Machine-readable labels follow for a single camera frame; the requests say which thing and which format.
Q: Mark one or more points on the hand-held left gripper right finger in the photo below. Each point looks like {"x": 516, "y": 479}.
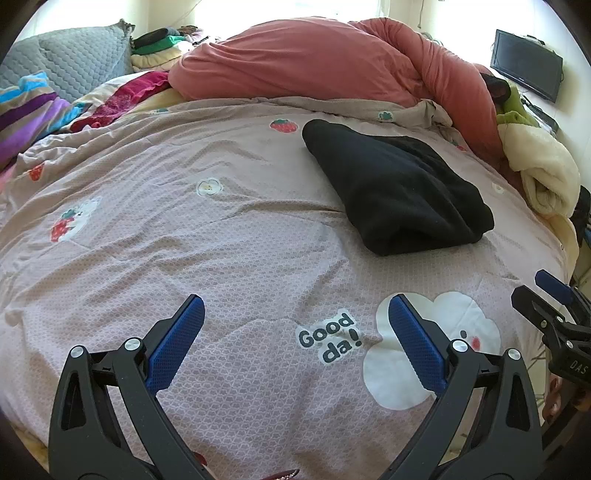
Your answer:
{"x": 415, "y": 346}

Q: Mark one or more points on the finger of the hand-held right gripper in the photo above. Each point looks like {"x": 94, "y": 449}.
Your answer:
{"x": 551, "y": 281}
{"x": 535, "y": 307}

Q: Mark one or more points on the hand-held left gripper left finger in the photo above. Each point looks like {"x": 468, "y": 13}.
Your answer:
{"x": 178, "y": 346}

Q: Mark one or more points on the black sweater with orange cuffs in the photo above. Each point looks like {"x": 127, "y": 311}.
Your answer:
{"x": 406, "y": 198}

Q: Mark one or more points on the stack of folded clothes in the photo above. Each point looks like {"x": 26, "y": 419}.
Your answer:
{"x": 157, "y": 50}

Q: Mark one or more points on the person's right hand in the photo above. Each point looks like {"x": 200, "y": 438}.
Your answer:
{"x": 553, "y": 397}

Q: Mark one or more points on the person's left hand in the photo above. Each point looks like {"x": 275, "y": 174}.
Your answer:
{"x": 279, "y": 475}

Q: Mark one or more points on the strawberry print grey-pink blanket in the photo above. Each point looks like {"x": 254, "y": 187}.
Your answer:
{"x": 184, "y": 230}

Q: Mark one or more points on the cream fleece blanket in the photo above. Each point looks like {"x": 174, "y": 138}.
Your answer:
{"x": 540, "y": 157}

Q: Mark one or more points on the black clutter under television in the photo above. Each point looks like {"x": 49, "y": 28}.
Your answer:
{"x": 540, "y": 115}

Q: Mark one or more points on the green plush cloth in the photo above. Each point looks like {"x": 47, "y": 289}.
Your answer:
{"x": 515, "y": 113}

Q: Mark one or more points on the dark brown cloth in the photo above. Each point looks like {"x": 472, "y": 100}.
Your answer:
{"x": 496, "y": 87}

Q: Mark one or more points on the black television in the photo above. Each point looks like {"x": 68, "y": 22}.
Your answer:
{"x": 526, "y": 64}

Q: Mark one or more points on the red patterned cloth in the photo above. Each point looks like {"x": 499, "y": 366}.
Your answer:
{"x": 134, "y": 90}

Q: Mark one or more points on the striped purple and blue blanket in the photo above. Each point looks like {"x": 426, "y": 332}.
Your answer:
{"x": 27, "y": 110}

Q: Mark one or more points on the pink duvet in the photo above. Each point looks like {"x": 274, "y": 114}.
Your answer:
{"x": 300, "y": 64}

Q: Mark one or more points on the grey quilted pillow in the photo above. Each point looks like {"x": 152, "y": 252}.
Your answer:
{"x": 69, "y": 60}

